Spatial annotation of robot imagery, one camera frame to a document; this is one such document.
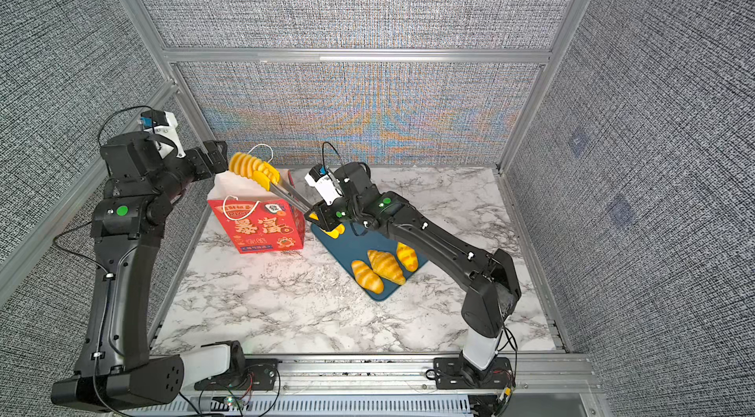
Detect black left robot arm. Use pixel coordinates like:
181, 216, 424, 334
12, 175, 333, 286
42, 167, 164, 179
51, 132, 245, 414

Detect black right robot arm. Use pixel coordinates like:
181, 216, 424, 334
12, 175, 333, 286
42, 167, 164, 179
305, 162, 521, 373

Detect aluminium front rail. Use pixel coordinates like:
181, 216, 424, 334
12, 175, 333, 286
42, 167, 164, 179
96, 353, 611, 417

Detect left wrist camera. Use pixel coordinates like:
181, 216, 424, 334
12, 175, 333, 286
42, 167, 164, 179
141, 110, 185, 159

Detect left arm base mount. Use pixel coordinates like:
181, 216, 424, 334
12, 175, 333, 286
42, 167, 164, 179
193, 340, 280, 393

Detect golden croissant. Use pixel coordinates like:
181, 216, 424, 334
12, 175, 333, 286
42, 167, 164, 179
368, 250, 406, 285

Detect red paper gift bag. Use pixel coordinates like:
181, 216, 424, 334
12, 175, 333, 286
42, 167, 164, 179
205, 144, 307, 256

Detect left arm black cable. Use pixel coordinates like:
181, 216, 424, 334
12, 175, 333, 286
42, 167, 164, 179
51, 105, 155, 417

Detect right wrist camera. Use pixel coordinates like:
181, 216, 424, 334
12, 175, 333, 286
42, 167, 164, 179
305, 163, 342, 206

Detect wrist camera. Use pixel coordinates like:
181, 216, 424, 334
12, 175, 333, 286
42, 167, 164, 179
305, 163, 342, 206
141, 110, 185, 159

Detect oval striped bread roll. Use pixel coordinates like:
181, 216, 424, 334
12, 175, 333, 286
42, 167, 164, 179
396, 243, 419, 273

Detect striped bread roll front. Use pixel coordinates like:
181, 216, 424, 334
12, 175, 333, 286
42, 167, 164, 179
351, 260, 385, 294

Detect aluminium enclosure frame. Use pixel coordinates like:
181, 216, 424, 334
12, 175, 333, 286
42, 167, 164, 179
1, 0, 587, 367

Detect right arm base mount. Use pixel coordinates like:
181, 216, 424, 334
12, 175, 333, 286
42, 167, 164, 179
425, 355, 516, 391

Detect long ridged bread loaf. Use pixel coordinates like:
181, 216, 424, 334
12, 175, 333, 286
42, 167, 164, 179
228, 153, 281, 191

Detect teal plastic tray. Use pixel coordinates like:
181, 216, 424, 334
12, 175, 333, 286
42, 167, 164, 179
311, 225, 428, 302

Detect yellow metal tongs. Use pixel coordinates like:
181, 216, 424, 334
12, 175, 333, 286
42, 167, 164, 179
251, 165, 345, 238

